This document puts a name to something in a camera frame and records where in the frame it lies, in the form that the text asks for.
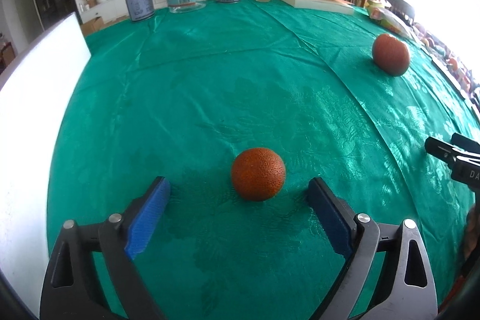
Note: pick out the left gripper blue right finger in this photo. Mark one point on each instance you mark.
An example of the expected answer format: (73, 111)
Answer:
(355, 240)

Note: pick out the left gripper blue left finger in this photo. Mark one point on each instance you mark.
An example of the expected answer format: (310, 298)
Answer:
(124, 236)

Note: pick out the small brown round fruit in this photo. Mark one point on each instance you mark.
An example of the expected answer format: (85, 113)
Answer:
(258, 174)

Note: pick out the red apple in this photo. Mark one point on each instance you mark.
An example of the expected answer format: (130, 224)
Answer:
(391, 55)

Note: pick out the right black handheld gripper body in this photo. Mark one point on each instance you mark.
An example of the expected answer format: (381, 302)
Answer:
(461, 155)

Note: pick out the green tablecloth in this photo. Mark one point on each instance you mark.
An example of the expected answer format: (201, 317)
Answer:
(182, 95)

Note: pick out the white cardboard box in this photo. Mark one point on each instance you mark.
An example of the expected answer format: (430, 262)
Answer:
(35, 91)

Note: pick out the brown cardboard box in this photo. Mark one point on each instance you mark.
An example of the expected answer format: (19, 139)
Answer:
(94, 25)

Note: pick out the snack packets pile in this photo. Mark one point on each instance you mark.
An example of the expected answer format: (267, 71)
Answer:
(387, 19)

